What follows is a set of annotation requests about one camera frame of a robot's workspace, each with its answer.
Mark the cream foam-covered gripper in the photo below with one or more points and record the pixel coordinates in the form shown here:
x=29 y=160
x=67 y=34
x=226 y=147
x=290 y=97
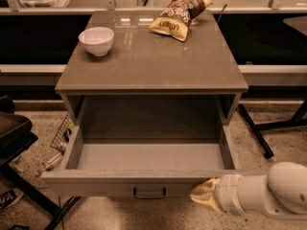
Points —
x=226 y=192

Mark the grey top drawer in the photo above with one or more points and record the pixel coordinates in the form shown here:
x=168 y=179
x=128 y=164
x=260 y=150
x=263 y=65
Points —
x=147 y=142

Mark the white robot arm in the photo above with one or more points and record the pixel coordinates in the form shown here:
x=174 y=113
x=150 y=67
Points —
x=280 y=194

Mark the grey drawer cabinet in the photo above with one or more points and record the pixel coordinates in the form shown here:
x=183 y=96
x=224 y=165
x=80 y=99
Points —
x=141 y=62

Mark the plastic bottle on floor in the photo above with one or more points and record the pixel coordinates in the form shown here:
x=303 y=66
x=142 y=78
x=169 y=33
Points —
x=49 y=165

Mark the brown yellow chip bag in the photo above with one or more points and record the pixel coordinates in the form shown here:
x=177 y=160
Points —
x=177 y=17

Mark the white ceramic bowl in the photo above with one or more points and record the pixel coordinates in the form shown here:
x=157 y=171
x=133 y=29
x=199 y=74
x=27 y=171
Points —
x=97 y=41

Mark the black white shoe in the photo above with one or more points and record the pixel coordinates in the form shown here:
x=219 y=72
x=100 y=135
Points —
x=8 y=199

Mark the black chair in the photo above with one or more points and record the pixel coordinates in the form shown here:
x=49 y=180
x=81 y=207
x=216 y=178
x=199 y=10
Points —
x=16 y=137

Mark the black drawer handle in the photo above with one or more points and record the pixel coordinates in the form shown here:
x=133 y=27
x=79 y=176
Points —
x=159 y=194

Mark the black table leg frame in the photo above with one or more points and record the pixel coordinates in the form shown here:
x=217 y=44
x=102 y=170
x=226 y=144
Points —
x=298 y=120

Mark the wire basket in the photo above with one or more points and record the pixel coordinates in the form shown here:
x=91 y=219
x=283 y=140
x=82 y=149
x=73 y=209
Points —
x=63 y=134

